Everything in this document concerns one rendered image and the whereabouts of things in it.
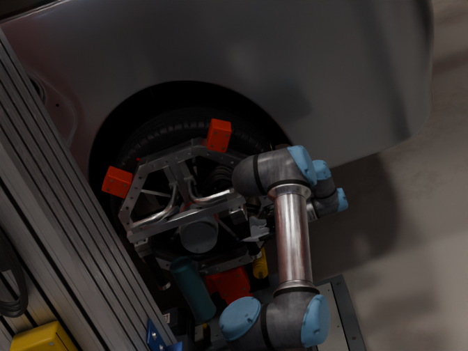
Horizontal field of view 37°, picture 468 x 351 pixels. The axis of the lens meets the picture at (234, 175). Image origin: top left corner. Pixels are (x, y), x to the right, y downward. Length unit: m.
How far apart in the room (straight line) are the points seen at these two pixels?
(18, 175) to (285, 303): 0.82
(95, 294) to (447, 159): 2.95
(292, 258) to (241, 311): 0.18
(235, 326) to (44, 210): 0.71
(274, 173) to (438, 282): 1.51
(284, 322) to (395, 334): 1.38
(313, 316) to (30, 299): 0.71
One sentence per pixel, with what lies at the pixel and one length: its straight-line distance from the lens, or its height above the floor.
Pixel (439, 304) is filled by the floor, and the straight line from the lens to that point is 3.13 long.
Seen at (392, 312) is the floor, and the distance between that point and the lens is 3.15.
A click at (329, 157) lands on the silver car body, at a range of 2.71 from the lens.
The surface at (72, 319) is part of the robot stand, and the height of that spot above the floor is 1.45.
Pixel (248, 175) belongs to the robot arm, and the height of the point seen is 1.23.
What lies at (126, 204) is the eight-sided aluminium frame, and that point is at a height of 1.00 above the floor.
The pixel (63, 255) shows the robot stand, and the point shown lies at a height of 1.58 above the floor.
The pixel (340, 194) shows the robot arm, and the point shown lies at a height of 0.88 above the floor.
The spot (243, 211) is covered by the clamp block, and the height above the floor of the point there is 0.94.
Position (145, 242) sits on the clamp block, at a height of 0.95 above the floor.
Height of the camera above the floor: 2.14
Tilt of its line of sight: 28 degrees down
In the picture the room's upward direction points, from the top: 24 degrees counter-clockwise
